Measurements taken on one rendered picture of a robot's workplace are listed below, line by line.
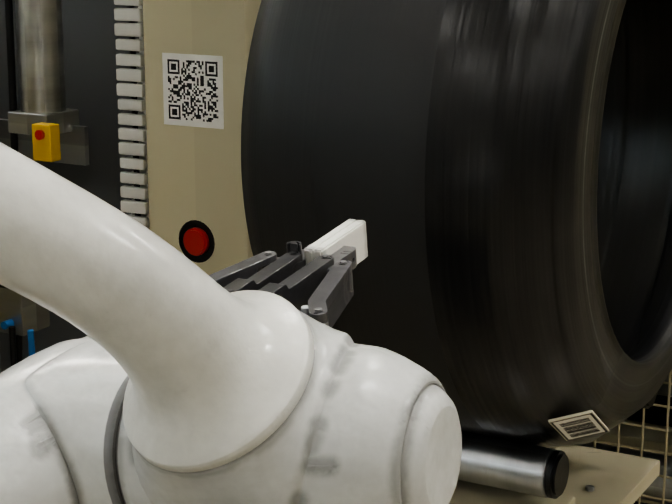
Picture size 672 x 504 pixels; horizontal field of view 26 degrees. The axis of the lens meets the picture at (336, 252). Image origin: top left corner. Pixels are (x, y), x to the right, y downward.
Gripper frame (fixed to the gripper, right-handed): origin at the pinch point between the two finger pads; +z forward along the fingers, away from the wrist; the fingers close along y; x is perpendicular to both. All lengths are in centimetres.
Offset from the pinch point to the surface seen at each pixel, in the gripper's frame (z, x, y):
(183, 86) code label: 32.9, -2.4, 36.0
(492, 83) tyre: 13.9, -9.9, -6.9
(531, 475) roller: 20.9, 28.2, -6.6
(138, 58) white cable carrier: 34, -5, 42
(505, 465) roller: 21.1, 27.8, -4.0
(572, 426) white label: 21.4, 22.7, -10.4
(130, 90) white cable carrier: 34, -1, 44
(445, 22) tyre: 15.7, -14.1, -2.3
